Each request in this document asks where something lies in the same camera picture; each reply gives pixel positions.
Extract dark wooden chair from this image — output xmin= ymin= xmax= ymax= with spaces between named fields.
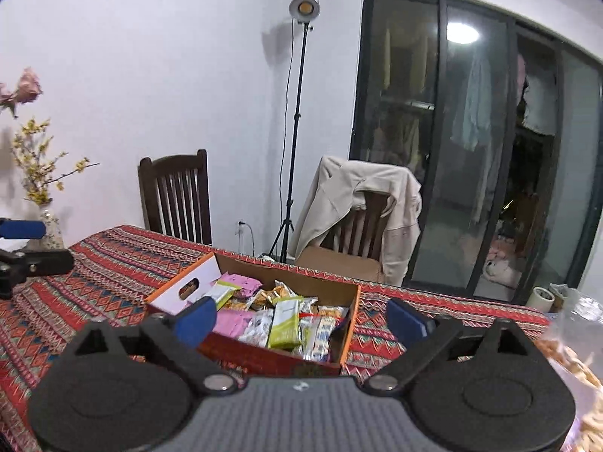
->
xmin=296 ymin=191 xmax=392 ymax=283
xmin=138 ymin=149 xmax=213 ymax=246

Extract round lamp on stand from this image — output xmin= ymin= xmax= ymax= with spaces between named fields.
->
xmin=268 ymin=0 xmax=322 ymax=264

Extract dried pink flowers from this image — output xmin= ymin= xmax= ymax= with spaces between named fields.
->
xmin=0 ymin=67 xmax=43 ymax=118

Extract red cardboard box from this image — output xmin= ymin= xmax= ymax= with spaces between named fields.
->
xmin=146 ymin=252 xmax=363 ymax=377

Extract white tape roll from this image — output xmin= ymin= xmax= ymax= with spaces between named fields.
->
xmin=526 ymin=286 xmax=556 ymax=312

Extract pink snack packet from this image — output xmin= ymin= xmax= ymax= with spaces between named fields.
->
xmin=214 ymin=310 xmax=257 ymax=339

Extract black power cable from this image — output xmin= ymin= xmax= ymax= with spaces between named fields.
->
xmin=236 ymin=220 xmax=257 ymax=257

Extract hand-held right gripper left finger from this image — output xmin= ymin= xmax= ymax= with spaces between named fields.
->
xmin=61 ymin=296 xmax=239 ymax=395

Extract hanging light blue shirt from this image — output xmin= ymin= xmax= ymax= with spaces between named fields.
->
xmin=450 ymin=56 xmax=493 ymax=151

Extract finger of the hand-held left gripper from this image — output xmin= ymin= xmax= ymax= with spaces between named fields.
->
xmin=0 ymin=219 xmax=46 ymax=240
xmin=0 ymin=244 xmax=75 ymax=299

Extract clear bag of fried snacks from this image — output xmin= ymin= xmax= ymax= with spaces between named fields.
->
xmin=537 ymin=287 xmax=603 ymax=452

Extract hanging white garment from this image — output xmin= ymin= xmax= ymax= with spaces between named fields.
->
xmin=520 ymin=75 xmax=559 ymax=136

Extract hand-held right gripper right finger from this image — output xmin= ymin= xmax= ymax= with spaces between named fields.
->
xmin=366 ymin=296 xmax=547 ymax=395

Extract pile of assorted snack packets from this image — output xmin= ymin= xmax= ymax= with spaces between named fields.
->
xmin=188 ymin=270 xmax=352 ymax=363

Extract yellow flower branches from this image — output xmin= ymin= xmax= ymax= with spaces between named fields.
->
xmin=12 ymin=118 xmax=101 ymax=205

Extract black framed sliding glass door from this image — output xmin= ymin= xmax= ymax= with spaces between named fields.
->
xmin=349 ymin=0 xmax=603 ymax=307

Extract small floral vase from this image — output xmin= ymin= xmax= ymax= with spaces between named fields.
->
xmin=38 ymin=205 xmax=65 ymax=250

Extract beige jacket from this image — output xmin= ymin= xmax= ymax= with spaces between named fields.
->
xmin=287 ymin=156 xmax=422 ymax=287

